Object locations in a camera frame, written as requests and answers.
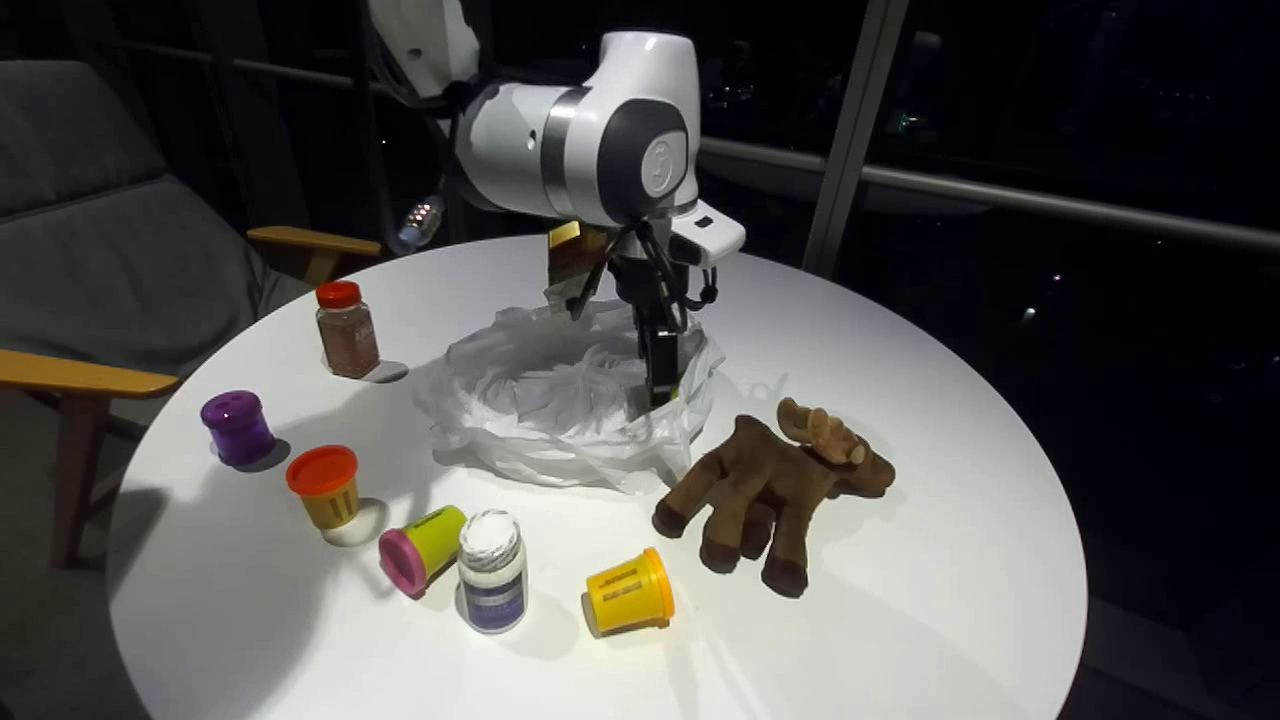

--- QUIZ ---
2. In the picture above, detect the purple lid play dough tub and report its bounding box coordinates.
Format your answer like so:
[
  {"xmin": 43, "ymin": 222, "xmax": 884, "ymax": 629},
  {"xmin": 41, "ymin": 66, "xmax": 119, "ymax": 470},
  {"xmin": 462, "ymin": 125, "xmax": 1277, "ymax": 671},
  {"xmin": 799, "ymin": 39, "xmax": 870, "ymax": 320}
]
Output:
[{"xmin": 199, "ymin": 389, "xmax": 277, "ymax": 466}]

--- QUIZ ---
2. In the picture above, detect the pink lid yellow dough tub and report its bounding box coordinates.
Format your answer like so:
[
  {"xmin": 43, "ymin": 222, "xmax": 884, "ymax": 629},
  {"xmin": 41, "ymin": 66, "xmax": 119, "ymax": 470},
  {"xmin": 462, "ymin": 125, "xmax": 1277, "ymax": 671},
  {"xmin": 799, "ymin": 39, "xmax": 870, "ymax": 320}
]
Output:
[{"xmin": 382, "ymin": 504, "xmax": 465, "ymax": 600}]

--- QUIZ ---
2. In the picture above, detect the red lid spice jar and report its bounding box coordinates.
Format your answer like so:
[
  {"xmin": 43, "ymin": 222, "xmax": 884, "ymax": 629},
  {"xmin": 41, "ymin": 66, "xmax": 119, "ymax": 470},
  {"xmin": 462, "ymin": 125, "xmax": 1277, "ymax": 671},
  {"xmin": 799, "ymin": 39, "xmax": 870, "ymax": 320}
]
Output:
[{"xmin": 318, "ymin": 282, "xmax": 382, "ymax": 379}]

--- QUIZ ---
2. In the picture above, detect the red lid play dough tub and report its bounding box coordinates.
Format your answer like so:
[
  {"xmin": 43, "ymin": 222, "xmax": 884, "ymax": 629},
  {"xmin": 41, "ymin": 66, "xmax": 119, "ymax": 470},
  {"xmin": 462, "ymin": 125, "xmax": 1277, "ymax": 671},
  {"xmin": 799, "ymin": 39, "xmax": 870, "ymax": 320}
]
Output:
[{"xmin": 285, "ymin": 444, "xmax": 360, "ymax": 534}]

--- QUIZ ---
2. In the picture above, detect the metal window railing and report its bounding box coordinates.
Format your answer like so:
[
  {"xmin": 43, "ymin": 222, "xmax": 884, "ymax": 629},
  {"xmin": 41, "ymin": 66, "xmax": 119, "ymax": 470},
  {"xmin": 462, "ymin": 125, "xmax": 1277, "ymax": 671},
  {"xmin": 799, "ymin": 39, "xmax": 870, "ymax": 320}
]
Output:
[{"xmin": 112, "ymin": 39, "xmax": 1280, "ymax": 254}]

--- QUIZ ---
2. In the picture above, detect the yellow play dough tub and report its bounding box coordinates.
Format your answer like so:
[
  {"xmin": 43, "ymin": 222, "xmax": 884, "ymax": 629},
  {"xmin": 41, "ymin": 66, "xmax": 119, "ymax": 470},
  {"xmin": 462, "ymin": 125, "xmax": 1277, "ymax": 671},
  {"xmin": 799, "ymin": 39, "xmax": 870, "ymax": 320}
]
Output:
[{"xmin": 585, "ymin": 549, "xmax": 678, "ymax": 636}]

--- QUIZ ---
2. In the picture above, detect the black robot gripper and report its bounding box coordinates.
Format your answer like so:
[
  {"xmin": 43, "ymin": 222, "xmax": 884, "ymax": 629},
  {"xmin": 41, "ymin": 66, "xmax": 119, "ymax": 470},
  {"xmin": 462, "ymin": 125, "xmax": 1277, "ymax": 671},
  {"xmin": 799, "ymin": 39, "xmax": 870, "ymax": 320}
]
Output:
[{"xmin": 610, "ymin": 254, "xmax": 722, "ymax": 409}]

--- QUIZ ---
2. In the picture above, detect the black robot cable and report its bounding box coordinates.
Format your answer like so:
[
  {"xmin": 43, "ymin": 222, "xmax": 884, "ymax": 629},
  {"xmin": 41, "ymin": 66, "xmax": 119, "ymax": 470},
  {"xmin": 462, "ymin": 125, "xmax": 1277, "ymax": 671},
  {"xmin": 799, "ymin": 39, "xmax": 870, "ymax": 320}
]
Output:
[{"xmin": 354, "ymin": 25, "xmax": 465, "ymax": 255}]

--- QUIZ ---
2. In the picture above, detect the grey armchair with wooden arms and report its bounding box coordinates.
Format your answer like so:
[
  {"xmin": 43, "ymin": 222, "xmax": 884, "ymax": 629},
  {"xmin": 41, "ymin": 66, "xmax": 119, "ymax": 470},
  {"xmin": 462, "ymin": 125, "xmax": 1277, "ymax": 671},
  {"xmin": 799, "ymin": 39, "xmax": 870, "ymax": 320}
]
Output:
[{"xmin": 0, "ymin": 59, "xmax": 382, "ymax": 570}]

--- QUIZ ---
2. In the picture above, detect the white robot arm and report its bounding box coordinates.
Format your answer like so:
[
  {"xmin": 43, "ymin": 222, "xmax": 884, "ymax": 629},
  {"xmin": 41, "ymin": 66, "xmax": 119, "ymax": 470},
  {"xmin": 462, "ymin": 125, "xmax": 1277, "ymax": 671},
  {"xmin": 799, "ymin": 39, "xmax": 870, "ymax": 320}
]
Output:
[{"xmin": 365, "ymin": 0, "xmax": 749, "ymax": 409}]

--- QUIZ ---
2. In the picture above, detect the wrist camera mount board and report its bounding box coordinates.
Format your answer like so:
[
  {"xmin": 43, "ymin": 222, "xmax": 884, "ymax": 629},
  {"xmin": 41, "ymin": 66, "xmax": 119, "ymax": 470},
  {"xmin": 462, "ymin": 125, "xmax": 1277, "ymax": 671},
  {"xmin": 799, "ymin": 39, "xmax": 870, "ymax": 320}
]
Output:
[{"xmin": 546, "ymin": 222, "xmax": 617, "ymax": 316}]

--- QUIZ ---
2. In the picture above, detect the white plastic bag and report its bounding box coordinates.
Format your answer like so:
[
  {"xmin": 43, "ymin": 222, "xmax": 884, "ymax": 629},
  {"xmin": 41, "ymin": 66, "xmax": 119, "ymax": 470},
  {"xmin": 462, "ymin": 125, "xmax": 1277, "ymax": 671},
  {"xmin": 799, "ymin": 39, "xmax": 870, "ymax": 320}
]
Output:
[{"xmin": 414, "ymin": 301, "xmax": 724, "ymax": 493}]

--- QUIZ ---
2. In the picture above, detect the brown plush moose toy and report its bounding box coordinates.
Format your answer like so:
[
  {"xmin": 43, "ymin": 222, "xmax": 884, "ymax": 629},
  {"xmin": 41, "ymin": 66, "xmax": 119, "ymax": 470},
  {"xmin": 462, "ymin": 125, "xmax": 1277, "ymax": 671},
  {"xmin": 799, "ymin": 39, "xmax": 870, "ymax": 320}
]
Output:
[{"xmin": 654, "ymin": 398, "xmax": 898, "ymax": 597}]

